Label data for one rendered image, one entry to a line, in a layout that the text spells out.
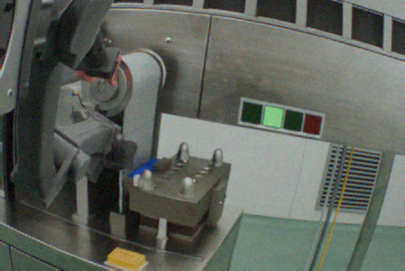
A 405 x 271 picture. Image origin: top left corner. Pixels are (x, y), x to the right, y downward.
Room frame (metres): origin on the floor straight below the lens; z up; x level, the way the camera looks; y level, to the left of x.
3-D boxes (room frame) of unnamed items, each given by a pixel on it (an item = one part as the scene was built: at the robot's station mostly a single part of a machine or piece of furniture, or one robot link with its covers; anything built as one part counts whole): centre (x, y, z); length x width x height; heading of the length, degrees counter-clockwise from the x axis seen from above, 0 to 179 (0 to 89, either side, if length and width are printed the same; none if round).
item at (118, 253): (1.09, 0.13, 0.91); 0.07 x 0.07 x 0.02; 78
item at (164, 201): (1.48, 0.02, 1.00); 0.40 x 0.16 x 0.06; 168
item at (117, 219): (1.46, 0.15, 0.92); 0.28 x 0.04 x 0.04; 168
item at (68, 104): (1.50, 0.32, 1.17); 0.26 x 0.12 x 0.12; 168
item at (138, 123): (1.46, 0.15, 1.10); 0.23 x 0.01 x 0.18; 168
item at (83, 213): (1.32, 0.28, 1.05); 0.06 x 0.05 x 0.31; 168
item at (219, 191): (1.47, -0.07, 0.96); 0.10 x 0.03 x 0.11; 168
